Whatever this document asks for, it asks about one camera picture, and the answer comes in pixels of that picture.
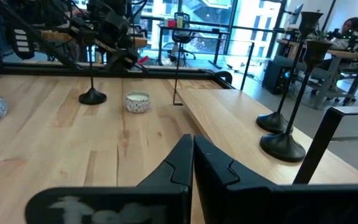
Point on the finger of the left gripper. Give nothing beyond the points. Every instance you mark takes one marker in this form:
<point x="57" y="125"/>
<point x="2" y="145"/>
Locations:
<point x="130" y="63"/>
<point x="84" y="32"/>

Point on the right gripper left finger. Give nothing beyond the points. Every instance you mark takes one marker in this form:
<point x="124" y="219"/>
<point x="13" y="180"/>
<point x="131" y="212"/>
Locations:
<point x="172" y="174"/>

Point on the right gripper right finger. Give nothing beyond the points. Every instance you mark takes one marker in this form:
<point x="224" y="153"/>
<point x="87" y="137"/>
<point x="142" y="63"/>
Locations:
<point x="216" y="186"/>

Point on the white red speckled candle tin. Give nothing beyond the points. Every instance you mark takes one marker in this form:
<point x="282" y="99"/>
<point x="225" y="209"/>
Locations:
<point x="137" y="104"/>

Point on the tall black candlestick holder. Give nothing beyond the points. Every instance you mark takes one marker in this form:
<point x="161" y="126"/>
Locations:
<point x="273" y="123"/>

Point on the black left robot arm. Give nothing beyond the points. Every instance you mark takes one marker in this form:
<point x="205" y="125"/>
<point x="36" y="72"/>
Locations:
<point x="9" y="37"/>

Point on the background black robot arm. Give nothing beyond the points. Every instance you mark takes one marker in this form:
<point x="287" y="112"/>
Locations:
<point x="353" y="35"/>

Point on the wooden background table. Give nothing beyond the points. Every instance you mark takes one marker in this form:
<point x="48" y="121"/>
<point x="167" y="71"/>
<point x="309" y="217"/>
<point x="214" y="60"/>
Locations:
<point x="54" y="36"/>

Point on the red cup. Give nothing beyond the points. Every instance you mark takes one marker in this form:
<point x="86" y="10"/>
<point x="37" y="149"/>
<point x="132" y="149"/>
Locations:
<point x="172" y="24"/>

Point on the black office chair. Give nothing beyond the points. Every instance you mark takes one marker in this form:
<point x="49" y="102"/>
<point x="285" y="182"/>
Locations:
<point x="182" y="37"/>

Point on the yellow green cup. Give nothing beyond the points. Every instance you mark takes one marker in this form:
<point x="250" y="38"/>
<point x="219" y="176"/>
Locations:
<point x="179" y="21"/>

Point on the black computer tower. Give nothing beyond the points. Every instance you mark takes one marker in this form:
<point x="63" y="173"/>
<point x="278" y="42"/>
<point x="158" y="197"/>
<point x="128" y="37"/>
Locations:
<point x="275" y="77"/>

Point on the computer monitor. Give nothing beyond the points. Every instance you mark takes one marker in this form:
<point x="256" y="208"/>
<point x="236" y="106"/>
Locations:
<point x="295" y="15"/>

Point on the wooden desk grey legs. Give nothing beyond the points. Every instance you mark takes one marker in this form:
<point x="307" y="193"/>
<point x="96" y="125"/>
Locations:
<point x="342" y="53"/>

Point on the person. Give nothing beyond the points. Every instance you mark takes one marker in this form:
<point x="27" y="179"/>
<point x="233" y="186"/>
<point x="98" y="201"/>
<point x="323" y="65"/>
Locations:
<point x="351" y="26"/>

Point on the black metal rig frame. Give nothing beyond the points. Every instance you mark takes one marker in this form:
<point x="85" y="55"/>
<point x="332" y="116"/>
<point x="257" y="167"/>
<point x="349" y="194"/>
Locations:
<point x="166" y="73"/>

